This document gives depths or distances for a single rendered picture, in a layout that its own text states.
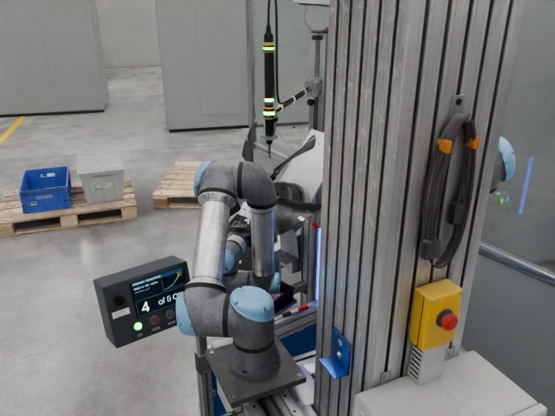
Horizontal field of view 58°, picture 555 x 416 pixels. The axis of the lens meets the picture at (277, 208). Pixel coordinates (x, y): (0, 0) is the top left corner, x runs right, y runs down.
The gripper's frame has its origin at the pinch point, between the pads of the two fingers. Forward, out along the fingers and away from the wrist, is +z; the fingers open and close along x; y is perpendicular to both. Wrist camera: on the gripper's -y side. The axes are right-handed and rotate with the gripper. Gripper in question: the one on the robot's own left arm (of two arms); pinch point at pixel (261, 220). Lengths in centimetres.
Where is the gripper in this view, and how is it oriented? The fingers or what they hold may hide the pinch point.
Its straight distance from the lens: 195.6
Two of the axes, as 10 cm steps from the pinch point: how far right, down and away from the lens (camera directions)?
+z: 3.1, -3.9, 8.7
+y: -9.4, -0.3, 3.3
